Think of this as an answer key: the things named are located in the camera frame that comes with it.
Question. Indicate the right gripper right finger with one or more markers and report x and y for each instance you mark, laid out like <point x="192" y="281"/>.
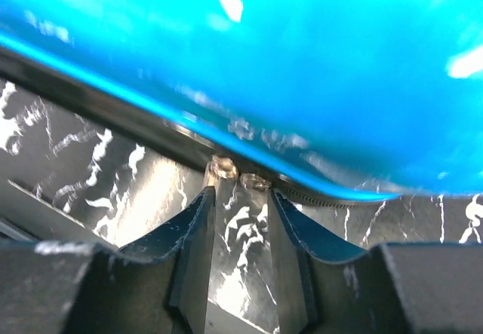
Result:
<point x="324" y="284"/>

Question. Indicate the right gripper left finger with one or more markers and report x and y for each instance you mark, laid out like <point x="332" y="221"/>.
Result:
<point x="155" y="284"/>

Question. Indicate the silver zipper pull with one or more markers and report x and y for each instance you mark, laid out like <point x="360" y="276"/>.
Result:
<point x="253" y="182"/>
<point x="219" y="169"/>

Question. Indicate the blue hard-shell suitcase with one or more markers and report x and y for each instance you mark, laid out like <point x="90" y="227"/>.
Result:
<point x="345" y="100"/>

